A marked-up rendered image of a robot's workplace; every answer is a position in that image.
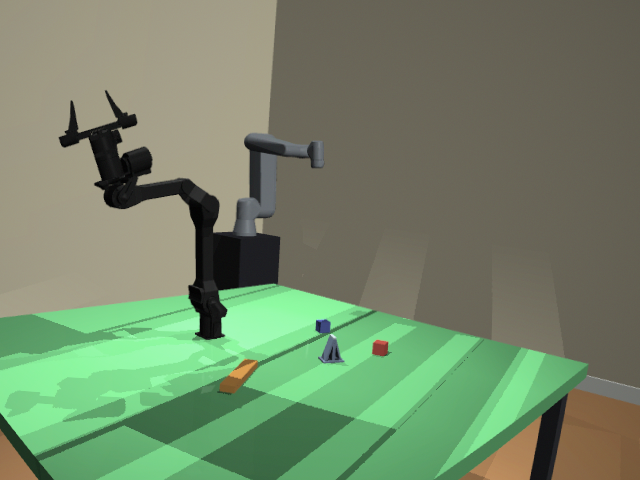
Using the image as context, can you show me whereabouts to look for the brown bar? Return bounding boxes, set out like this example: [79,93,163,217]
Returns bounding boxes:
[219,359,258,393]

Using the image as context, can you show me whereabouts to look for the small blue cube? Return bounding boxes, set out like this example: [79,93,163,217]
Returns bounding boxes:
[315,320,331,333]

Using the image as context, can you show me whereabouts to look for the red cube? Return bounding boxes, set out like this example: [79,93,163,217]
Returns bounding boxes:
[372,340,389,356]

